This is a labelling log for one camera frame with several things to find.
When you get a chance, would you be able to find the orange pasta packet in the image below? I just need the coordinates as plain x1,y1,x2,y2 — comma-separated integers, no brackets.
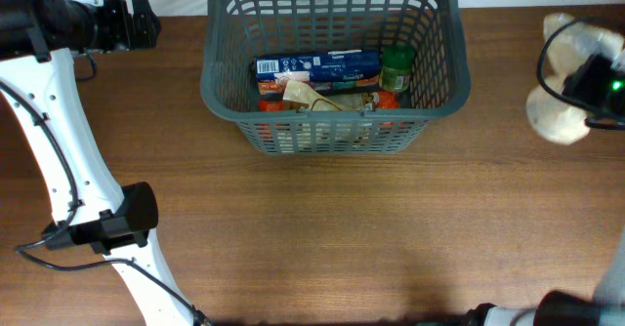
259,89,399,111

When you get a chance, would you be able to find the blue carton box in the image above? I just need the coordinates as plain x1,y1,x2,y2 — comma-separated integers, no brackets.
253,50,382,95

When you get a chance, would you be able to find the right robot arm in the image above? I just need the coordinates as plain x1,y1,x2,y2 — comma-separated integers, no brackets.
461,54,624,326

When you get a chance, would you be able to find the green lidded jar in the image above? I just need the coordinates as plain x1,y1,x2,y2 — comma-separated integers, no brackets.
379,45,416,93

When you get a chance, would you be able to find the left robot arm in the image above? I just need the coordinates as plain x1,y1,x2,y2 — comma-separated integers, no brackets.
1,0,208,325

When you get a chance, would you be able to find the clear bag with brown label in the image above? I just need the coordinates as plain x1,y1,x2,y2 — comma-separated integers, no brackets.
282,81,380,111

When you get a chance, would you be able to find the grey plastic shopping basket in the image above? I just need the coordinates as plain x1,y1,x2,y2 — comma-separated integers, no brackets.
200,0,471,155

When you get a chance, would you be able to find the beige paper bag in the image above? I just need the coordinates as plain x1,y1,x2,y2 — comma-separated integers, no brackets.
525,13,624,145

